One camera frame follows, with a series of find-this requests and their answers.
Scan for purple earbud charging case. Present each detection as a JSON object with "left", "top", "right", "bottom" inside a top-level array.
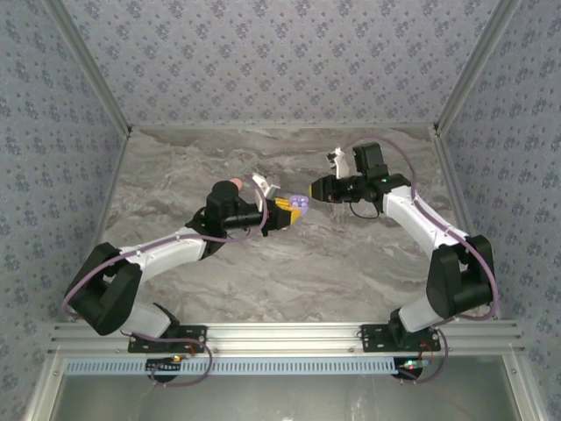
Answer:
[{"left": 288, "top": 194, "right": 311, "bottom": 217}]

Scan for left circuit board with LEDs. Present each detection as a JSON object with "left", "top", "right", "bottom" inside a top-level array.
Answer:
[{"left": 146, "top": 355, "right": 184, "bottom": 379}]

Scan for circuit board with leds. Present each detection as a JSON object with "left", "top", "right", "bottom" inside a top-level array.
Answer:
[
  {"left": 146, "top": 355, "right": 184, "bottom": 379},
  {"left": 396, "top": 357, "right": 433, "bottom": 381}
]

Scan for grey metal panel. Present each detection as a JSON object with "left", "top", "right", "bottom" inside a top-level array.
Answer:
[{"left": 52, "top": 375, "right": 522, "bottom": 421}]

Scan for right circuit board with LEDs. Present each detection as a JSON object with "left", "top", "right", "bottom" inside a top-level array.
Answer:
[{"left": 396, "top": 357, "right": 433, "bottom": 381}]

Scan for aluminium rear table rail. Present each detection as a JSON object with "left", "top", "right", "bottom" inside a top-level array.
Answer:
[{"left": 130, "top": 123, "right": 437, "bottom": 132}]

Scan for aluminium table rail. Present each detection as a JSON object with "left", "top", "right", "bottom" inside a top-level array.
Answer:
[
  {"left": 89, "top": 129, "right": 135, "bottom": 255},
  {"left": 130, "top": 123, "right": 437, "bottom": 132},
  {"left": 430, "top": 126, "right": 503, "bottom": 321}
]

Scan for aluminium right table rail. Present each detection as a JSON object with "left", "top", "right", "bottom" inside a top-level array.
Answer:
[{"left": 430, "top": 126, "right": 503, "bottom": 321}]

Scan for aluminium left table rail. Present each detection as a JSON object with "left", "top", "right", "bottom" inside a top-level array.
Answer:
[{"left": 89, "top": 129, "right": 135, "bottom": 255}]

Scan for aluminium mounting rail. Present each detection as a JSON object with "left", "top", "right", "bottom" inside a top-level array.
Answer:
[{"left": 47, "top": 321, "right": 526, "bottom": 355}]

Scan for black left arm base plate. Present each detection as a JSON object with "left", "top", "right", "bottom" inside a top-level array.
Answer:
[{"left": 127, "top": 325, "right": 208, "bottom": 354}]

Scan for light blue slotted cable duct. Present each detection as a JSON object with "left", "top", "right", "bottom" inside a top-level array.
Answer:
[{"left": 64, "top": 356, "right": 407, "bottom": 377}]

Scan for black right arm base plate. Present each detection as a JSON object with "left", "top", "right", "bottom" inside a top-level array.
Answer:
[{"left": 360, "top": 324, "right": 442, "bottom": 354}]

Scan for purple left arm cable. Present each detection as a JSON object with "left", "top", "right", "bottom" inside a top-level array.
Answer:
[{"left": 62, "top": 205, "right": 269, "bottom": 388}]

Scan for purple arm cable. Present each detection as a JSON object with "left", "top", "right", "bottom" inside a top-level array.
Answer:
[
  {"left": 62, "top": 205, "right": 269, "bottom": 388},
  {"left": 337, "top": 135, "right": 501, "bottom": 385}
]

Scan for aluminium right frame post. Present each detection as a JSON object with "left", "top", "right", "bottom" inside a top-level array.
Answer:
[{"left": 432, "top": 0, "right": 526, "bottom": 135}]

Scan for aluminium frame post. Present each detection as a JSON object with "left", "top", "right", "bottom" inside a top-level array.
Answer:
[
  {"left": 432, "top": 0, "right": 526, "bottom": 135},
  {"left": 43, "top": 0, "right": 134, "bottom": 135}
]

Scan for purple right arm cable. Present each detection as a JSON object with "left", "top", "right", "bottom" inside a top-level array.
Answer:
[{"left": 337, "top": 135, "right": 501, "bottom": 385}]

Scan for aluminium left frame post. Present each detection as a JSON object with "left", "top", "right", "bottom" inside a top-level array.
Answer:
[{"left": 43, "top": 0, "right": 134, "bottom": 135}]

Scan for aluminium right lower frame rail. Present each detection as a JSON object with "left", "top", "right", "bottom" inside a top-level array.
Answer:
[{"left": 502, "top": 354, "right": 550, "bottom": 421}]

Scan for aluminium frame rail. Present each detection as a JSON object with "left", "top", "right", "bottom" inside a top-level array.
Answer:
[
  {"left": 21, "top": 354, "right": 67, "bottom": 421},
  {"left": 502, "top": 354, "right": 550, "bottom": 421}
]

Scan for aluminium left lower frame rail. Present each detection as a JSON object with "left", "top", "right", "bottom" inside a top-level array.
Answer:
[{"left": 21, "top": 354, "right": 67, "bottom": 421}]

